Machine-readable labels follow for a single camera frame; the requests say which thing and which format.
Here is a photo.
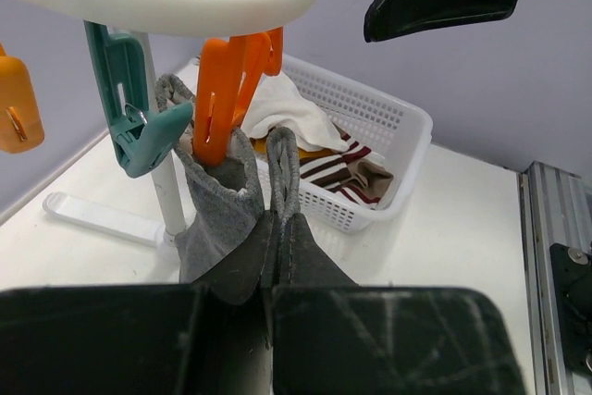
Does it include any striped maroon white sock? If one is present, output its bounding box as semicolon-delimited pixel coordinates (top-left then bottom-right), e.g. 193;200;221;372
300;129;394;210

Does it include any aluminium rail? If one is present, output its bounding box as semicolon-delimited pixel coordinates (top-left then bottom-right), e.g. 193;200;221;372
519;162;591;394

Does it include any white clothes rack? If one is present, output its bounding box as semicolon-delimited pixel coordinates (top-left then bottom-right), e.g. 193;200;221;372
42;31;195;248

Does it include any mustard yellow sock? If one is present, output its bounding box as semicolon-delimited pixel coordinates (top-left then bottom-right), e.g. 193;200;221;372
251;134;332;166

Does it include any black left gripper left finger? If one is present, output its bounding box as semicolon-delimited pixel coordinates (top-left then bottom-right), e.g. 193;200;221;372
1;213;278;394

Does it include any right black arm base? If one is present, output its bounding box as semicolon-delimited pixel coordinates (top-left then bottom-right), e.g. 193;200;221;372
549;243;591;376

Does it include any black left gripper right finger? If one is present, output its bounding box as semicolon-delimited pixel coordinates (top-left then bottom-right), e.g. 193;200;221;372
272;214;526;394

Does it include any orange clip holding sock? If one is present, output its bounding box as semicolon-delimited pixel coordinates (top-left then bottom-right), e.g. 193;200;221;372
192;31;271;166

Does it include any teal clip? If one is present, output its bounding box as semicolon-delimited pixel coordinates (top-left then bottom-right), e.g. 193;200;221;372
84;21;192;179

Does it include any grey sock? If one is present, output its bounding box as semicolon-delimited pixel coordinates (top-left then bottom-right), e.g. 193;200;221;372
266;127;300;226
154;73;267;284

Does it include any white plastic basket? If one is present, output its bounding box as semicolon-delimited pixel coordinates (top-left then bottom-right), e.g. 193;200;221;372
193;53;434;235

